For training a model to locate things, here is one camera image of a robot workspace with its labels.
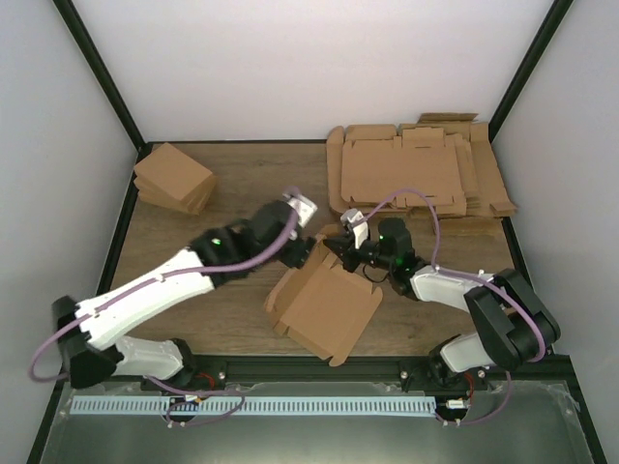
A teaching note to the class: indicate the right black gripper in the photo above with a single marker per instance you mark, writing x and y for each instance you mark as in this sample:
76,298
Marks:
345,250

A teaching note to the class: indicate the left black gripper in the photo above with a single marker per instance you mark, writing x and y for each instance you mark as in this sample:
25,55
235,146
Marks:
301,252

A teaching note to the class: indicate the brown cardboard box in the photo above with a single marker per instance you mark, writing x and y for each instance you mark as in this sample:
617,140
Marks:
322,307

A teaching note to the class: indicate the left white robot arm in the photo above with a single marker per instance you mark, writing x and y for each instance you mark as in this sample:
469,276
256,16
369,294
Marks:
95,343

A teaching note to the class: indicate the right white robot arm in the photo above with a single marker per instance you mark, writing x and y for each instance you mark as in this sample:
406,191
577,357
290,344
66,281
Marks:
512,324

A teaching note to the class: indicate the pile of flat cardboard blanks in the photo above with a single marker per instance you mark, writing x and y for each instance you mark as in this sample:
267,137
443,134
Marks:
444,160

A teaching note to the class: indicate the stack of folded cardboard boxes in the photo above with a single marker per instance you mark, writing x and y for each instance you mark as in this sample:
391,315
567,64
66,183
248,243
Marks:
170,179

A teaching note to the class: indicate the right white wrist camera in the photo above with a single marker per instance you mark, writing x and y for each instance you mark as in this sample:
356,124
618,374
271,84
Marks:
355,223

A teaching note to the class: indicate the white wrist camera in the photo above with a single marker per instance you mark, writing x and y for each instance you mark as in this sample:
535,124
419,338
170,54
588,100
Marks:
304,207
355,223

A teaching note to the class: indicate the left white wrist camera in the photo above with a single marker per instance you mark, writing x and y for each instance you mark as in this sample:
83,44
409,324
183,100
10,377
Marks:
304,207

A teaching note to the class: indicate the light blue slotted cable duct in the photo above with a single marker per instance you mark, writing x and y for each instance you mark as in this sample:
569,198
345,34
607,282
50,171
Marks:
388,406

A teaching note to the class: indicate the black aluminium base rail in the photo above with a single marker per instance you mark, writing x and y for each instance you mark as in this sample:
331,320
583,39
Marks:
409,373

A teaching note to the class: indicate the black frame post right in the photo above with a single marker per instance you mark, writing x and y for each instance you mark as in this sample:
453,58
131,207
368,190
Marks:
533,55

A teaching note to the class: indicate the black frame post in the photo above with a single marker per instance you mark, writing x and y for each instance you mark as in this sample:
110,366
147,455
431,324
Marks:
78,30
533,55

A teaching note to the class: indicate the black frame post left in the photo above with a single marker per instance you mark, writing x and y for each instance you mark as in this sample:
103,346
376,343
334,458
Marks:
78,30

